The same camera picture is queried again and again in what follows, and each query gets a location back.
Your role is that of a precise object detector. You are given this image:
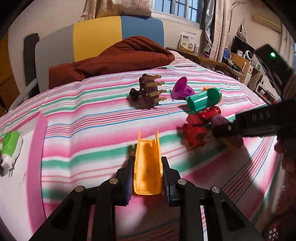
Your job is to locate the teal plastic spool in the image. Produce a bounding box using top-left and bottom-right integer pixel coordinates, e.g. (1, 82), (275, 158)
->
(186, 88), (222, 113)

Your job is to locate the red metallic cylinder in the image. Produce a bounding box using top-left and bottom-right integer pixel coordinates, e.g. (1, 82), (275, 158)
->
(197, 106), (221, 122)

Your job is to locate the red block piece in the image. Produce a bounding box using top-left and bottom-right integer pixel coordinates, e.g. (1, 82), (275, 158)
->
(183, 114), (207, 148)

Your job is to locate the orange plastic trough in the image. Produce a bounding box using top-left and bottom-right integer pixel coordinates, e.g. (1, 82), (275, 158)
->
(133, 132), (163, 195)

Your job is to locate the green white plug-in device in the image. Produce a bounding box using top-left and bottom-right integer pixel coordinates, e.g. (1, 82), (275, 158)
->
(1, 131), (23, 176)

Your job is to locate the purple oval case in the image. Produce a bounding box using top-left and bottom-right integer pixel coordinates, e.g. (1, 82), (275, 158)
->
(211, 115), (243, 149)

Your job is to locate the person right hand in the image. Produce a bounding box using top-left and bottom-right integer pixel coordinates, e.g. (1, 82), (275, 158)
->
(274, 139), (295, 173)

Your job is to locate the pink rimmed white tray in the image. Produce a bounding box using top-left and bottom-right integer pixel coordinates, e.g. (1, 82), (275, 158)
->
(1, 113), (48, 240)

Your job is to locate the wooden side desk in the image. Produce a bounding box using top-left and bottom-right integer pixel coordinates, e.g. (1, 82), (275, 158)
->
(166, 47), (246, 82)

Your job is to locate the striped pink bed cover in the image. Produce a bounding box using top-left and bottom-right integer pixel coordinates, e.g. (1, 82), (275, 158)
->
(1, 71), (281, 231)

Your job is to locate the purple plastic cup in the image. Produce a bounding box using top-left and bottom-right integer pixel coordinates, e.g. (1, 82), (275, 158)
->
(171, 77), (195, 100)

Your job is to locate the white product box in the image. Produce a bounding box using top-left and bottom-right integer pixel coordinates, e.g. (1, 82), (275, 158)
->
(178, 32), (196, 52)

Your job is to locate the brown knobbed massage brush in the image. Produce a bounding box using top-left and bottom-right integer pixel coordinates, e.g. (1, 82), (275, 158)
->
(129, 74), (167, 108)

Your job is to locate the dark red quilted jacket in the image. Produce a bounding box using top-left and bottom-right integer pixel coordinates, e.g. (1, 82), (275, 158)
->
(49, 36), (175, 89)

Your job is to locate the grey yellow blue headboard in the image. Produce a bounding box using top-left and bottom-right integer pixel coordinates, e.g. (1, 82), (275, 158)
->
(23, 16), (164, 92)

